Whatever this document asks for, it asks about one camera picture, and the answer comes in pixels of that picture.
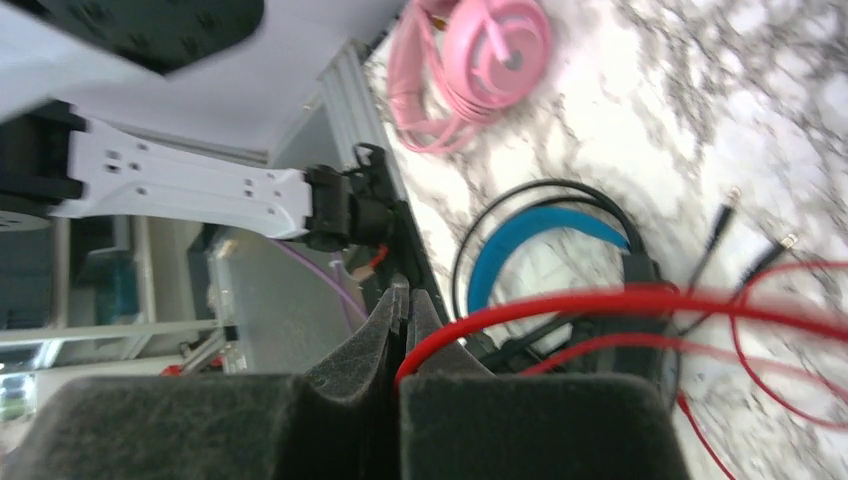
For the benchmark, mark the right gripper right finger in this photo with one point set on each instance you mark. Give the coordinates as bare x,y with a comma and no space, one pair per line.
537,425

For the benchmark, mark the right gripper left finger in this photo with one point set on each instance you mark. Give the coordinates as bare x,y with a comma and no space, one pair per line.
335,421

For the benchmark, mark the black blue headphones with cable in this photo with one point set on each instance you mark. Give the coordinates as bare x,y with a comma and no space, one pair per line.
579,238

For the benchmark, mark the red black headphones with cable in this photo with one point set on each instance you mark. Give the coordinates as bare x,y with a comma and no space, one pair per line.
667,386

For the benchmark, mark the pink headphones with cable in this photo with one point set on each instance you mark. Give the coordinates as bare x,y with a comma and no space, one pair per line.
455,66

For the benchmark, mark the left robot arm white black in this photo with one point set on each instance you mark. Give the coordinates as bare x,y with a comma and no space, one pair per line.
114,107

